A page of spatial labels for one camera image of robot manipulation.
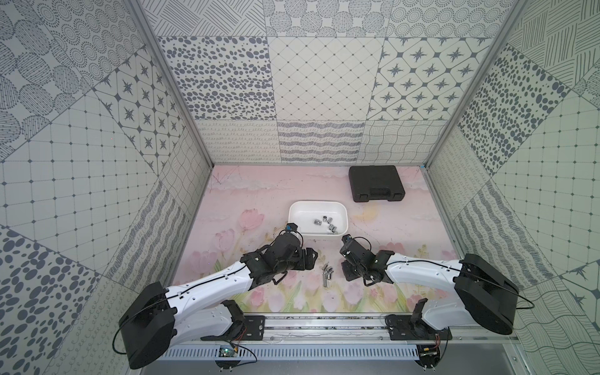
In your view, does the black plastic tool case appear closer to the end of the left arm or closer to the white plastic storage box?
the white plastic storage box

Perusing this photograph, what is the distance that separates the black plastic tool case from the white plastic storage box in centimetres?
12

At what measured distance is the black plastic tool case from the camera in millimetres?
1059

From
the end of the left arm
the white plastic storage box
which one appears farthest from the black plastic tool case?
the end of the left arm

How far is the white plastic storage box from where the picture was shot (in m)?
0.97
